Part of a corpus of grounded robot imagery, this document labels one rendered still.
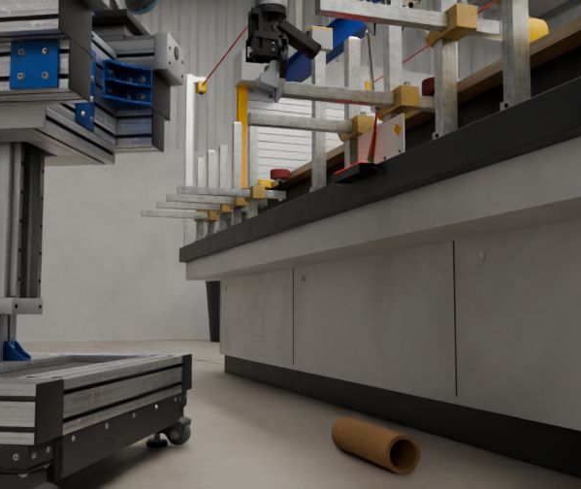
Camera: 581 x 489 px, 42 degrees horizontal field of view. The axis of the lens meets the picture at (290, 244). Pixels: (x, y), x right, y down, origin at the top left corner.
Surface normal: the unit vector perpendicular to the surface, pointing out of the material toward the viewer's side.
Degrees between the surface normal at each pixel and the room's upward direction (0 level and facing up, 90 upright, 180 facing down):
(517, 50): 90
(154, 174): 90
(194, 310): 90
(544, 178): 90
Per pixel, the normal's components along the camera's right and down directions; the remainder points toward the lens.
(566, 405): -0.95, -0.03
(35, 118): -0.15, -0.09
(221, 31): 0.37, -0.08
